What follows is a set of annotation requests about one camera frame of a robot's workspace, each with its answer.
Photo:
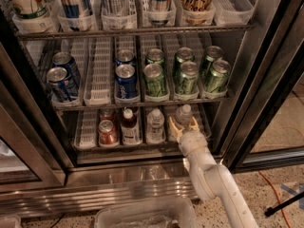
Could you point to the red soda can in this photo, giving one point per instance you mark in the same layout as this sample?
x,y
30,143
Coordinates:
x,y
107,114
107,133

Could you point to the brown tan tall can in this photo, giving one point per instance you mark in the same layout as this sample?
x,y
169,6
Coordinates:
x,y
195,10

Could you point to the blue red bull can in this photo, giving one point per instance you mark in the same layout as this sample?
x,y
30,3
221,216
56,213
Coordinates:
x,y
158,11

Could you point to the blue pepsi can front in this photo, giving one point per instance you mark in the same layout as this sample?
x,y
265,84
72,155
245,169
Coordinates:
x,y
126,79

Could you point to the green soda can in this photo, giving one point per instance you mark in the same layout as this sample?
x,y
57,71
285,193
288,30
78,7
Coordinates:
x,y
182,55
155,56
155,83
211,54
187,78
217,76

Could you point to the green soda can middle back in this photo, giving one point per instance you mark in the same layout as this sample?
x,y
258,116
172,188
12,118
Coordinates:
x,y
182,55

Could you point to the green soda can right back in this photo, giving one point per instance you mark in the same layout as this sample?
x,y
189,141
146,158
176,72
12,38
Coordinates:
x,y
211,54

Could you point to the empty white shelf tray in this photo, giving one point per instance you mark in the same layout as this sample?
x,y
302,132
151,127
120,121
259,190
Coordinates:
x,y
98,78

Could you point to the empty clear top tray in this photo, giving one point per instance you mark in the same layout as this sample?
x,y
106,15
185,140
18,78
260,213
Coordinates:
x,y
232,12

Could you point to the clear water bottle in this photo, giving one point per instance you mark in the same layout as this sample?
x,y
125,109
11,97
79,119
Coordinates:
x,y
155,126
182,117

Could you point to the blue soda can far-left back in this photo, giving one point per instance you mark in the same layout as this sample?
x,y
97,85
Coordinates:
x,y
63,59

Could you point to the stainless steel fridge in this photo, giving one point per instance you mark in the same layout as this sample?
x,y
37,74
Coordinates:
x,y
53,177

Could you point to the blue pepsi can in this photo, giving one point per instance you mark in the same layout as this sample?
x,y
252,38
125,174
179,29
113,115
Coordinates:
x,y
126,79
125,57

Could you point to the small clear container corner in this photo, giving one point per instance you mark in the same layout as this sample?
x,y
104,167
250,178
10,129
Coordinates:
x,y
10,222

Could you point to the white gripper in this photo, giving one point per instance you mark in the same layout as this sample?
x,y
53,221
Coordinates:
x,y
191,141

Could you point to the green soda can middle front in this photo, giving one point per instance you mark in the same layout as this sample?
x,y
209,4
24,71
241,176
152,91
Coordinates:
x,y
187,78

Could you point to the blue pepsi can back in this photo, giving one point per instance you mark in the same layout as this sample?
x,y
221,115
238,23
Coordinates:
x,y
125,57

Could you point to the blue soda can far-left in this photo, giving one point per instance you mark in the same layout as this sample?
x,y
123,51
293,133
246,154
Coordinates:
x,y
62,84
63,59

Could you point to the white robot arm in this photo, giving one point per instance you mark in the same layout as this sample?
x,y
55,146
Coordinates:
x,y
211,179

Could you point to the dark juice bottle white label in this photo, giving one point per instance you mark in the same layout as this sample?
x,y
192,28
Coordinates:
x,y
130,128

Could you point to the red soda can back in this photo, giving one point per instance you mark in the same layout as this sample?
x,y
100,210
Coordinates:
x,y
107,114

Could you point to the blue soda can far-left front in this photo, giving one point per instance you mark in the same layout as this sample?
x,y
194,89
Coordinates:
x,y
62,84

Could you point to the green soda can right front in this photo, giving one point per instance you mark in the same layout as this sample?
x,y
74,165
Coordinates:
x,y
217,76

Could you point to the empty white bottom tray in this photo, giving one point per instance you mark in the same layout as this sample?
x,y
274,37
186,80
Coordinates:
x,y
86,130

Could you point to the black stand leg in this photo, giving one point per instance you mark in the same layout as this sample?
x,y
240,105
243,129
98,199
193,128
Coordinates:
x,y
271,210

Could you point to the red soda can front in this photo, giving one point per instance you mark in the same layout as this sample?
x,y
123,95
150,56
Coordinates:
x,y
107,133

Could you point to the clear plastic bin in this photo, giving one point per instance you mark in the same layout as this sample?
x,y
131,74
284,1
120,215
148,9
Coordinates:
x,y
153,213

